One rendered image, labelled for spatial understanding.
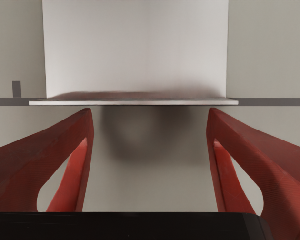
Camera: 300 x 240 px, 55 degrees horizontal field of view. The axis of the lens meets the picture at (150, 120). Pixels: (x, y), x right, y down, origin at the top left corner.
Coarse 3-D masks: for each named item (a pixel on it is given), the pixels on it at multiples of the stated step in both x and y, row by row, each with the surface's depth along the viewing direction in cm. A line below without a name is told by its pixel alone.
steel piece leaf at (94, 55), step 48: (48, 0) 13; (96, 0) 13; (144, 0) 13; (192, 0) 13; (48, 48) 13; (96, 48) 13; (144, 48) 13; (192, 48) 13; (48, 96) 14; (96, 96) 14; (144, 96) 14; (192, 96) 14
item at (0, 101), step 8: (0, 104) 14; (8, 104) 14; (16, 104) 14; (24, 104) 14; (240, 104) 14; (248, 104) 14; (256, 104) 14; (264, 104) 14; (272, 104) 14; (280, 104) 14; (288, 104) 14; (296, 104) 14
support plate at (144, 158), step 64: (0, 0) 13; (256, 0) 13; (0, 64) 14; (256, 64) 14; (0, 128) 14; (128, 128) 14; (192, 128) 14; (256, 128) 14; (128, 192) 14; (192, 192) 14; (256, 192) 14
